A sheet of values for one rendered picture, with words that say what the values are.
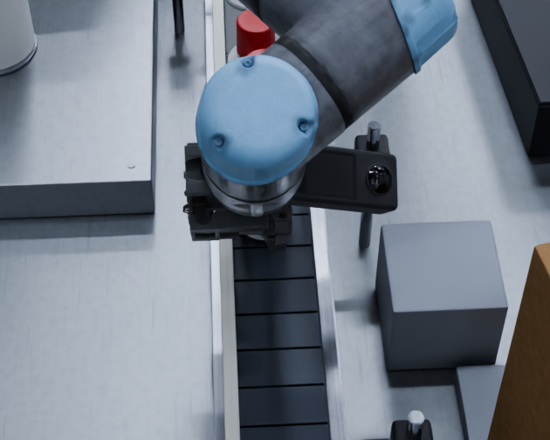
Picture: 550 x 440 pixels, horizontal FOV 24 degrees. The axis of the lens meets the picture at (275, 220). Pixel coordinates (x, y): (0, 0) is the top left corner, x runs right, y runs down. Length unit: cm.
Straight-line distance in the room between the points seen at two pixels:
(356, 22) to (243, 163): 12
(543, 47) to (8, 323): 61
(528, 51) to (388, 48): 54
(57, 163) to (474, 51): 49
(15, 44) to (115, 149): 17
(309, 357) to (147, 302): 19
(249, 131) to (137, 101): 54
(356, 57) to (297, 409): 36
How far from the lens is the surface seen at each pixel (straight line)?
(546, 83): 132
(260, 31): 108
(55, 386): 116
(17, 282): 124
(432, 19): 84
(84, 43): 139
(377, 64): 83
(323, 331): 102
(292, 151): 78
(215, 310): 114
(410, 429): 95
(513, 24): 139
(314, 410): 108
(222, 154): 79
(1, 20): 133
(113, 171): 125
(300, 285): 115
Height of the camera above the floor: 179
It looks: 49 degrees down
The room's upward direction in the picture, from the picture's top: straight up
